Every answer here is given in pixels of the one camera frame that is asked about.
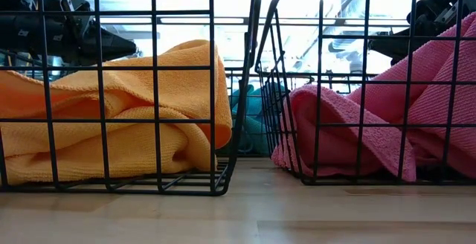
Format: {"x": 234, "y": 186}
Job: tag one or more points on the pink microfiber towel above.
{"x": 334, "y": 136}
{"x": 439, "y": 88}

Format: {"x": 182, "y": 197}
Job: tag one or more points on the orange microfiber towel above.
{"x": 178, "y": 88}
{"x": 122, "y": 154}

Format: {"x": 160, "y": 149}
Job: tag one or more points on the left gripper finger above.
{"x": 113, "y": 45}

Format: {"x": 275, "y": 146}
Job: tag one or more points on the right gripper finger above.
{"x": 394, "y": 48}

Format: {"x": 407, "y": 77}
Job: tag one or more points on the blue microfiber towel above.
{"x": 253, "y": 104}

